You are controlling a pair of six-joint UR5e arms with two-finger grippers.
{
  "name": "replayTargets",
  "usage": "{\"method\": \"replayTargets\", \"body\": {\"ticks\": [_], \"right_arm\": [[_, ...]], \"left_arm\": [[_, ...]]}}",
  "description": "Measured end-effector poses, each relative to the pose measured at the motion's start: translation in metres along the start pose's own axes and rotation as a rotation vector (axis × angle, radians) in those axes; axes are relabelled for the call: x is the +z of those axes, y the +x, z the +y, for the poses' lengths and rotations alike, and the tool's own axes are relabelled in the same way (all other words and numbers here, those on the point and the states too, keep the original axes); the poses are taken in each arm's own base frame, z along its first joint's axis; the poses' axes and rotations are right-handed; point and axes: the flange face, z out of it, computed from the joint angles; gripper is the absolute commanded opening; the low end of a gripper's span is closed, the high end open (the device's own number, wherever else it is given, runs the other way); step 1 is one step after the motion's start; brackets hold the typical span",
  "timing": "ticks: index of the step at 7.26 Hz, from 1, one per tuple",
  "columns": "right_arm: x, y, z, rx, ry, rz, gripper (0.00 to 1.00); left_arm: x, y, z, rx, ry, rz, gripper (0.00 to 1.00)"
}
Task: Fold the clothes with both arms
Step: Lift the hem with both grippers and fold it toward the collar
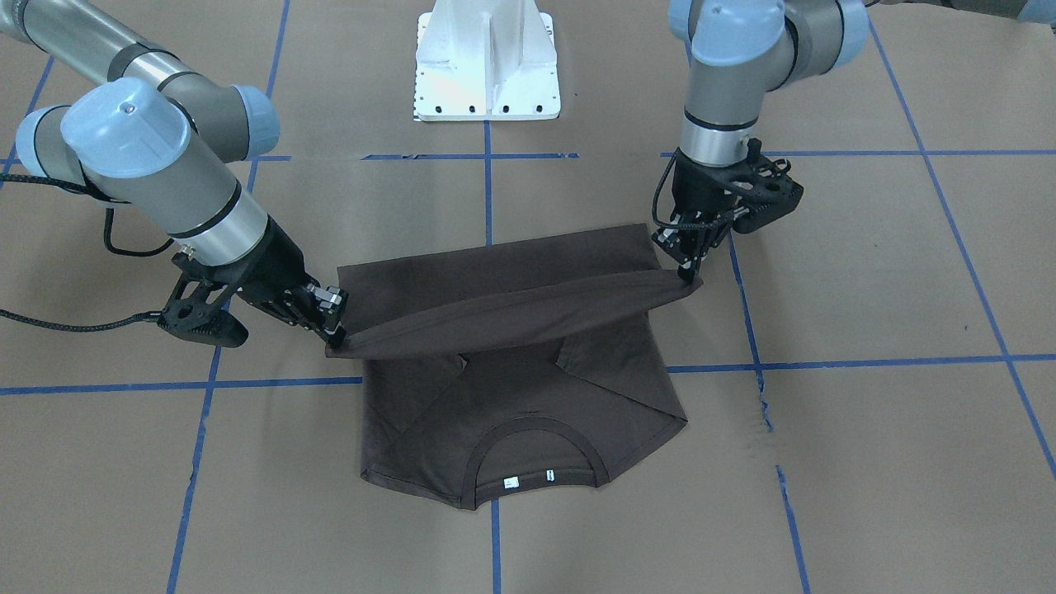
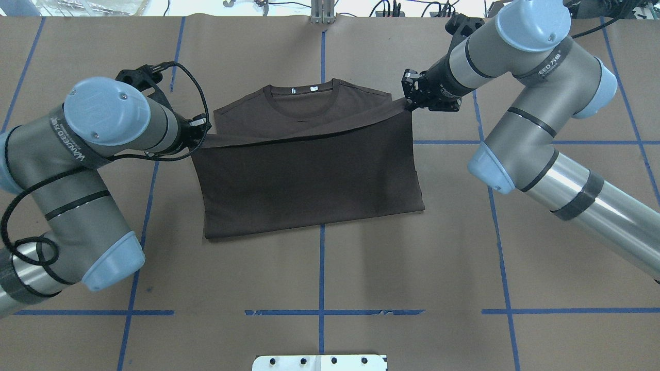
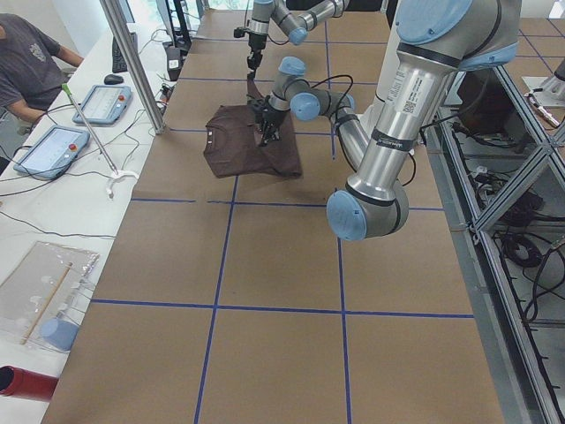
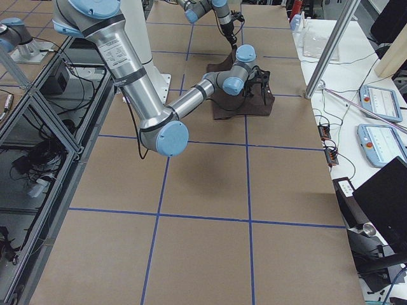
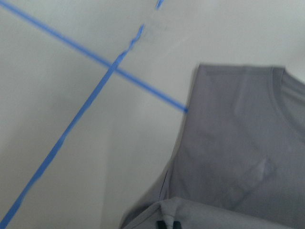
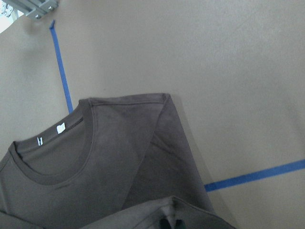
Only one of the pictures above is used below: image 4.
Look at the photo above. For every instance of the orange black connector board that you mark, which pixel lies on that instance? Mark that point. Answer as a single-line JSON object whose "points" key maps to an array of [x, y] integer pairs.
{"points": [[324, 132]]}

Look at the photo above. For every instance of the spare grey robot arm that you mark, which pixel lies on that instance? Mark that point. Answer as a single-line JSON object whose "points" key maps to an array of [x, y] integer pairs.
{"points": [[17, 40]]}

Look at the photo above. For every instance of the clear plastic tray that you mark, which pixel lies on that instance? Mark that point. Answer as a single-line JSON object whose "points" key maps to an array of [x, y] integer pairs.
{"points": [[313, 37]]}

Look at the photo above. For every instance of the black power adapter box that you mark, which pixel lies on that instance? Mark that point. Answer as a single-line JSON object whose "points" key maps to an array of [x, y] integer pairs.
{"points": [[350, 209]]}

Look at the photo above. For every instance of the aluminium table frame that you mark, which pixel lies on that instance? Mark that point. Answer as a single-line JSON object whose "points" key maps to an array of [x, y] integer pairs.
{"points": [[47, 135]]}

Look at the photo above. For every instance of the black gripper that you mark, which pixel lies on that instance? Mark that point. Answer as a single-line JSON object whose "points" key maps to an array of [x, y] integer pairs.
{"points": [[253, 82], [227, 30]]}

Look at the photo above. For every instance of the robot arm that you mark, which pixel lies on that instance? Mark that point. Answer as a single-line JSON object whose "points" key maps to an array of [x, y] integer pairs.
{"points": [[225, 17], [118, 29]]}

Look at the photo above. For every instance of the silver metal cup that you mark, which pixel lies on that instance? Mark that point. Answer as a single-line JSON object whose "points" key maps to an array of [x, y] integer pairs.
{"points": [[368, 230]]}

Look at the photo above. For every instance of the metal rod with white hook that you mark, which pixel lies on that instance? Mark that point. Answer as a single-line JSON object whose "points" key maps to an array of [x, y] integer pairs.
{"points": [[322, 87]]}

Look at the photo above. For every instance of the teach pendant near person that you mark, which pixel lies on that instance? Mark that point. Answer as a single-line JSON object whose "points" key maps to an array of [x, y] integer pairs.
{"points": [[382, 102]]}

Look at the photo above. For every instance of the red cylinder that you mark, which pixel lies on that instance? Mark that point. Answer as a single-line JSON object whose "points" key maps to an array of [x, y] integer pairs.
{"points": [[296, 8]]}

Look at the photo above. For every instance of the aluminium frame post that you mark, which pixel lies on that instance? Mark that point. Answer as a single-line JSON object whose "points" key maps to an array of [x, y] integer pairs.
{"points": [[335, 37]]}

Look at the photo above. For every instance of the black laptop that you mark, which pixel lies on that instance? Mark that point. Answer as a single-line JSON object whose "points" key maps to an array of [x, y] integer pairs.
{"points": [[382, 198]]}

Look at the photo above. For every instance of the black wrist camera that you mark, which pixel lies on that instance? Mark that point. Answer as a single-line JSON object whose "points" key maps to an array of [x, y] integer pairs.
{"points": [[237, 16], [262, 78]]}

